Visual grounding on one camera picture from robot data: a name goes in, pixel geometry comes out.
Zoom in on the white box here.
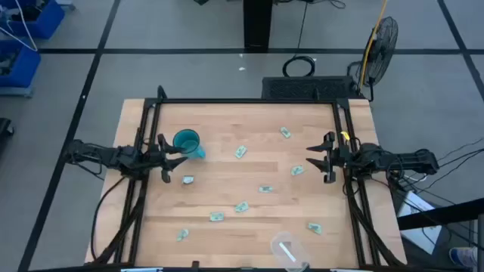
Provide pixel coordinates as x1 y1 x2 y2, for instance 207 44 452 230
396 190 446 255

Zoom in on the blue storage bin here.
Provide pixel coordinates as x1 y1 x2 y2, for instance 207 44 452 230
0 0 66 41
0 39 42 98

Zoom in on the thin black hanging cable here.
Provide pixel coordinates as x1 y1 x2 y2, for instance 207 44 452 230
296 0 347 51

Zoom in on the coiled black cable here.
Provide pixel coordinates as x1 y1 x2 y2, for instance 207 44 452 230
281 55 317 79

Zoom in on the white stick packet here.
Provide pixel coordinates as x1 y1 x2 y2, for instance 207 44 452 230
278 242 298 264

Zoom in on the black upright post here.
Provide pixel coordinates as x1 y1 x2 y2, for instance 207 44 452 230
243 0 274 53

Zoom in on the yellow hanging cable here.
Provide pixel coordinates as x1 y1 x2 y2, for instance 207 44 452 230
358 0 389 91

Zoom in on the clear plastic container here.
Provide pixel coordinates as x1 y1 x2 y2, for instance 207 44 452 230
270 230 312 271

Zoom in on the black floor fan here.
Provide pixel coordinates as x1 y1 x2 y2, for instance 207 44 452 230
346 16 400 102

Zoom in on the black aluminium table frame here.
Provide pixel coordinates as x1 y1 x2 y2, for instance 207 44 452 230
113 85 374 270

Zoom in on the black arm hose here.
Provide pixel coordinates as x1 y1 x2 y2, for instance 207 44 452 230
89 175 129 262

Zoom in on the black perforated crate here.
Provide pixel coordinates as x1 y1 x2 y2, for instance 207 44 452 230
261 76 365 101

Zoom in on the black cable bundle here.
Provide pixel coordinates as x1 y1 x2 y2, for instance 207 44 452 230
92 180 148 266
342 175 408 268

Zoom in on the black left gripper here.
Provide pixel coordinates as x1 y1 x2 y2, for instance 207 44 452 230
141 133 189 184

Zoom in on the person's shoe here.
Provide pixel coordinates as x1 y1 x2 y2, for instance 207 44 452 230
448 246 479 268

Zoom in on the white cable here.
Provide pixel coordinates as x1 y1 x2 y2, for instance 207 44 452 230
0 0 39 53

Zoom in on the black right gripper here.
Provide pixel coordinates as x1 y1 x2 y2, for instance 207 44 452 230
306 131 353 185

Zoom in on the black beam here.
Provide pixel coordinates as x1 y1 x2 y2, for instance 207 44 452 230
396 197 484 232

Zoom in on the teal ceramic mug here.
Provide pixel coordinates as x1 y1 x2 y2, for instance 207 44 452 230
172 128 207 160

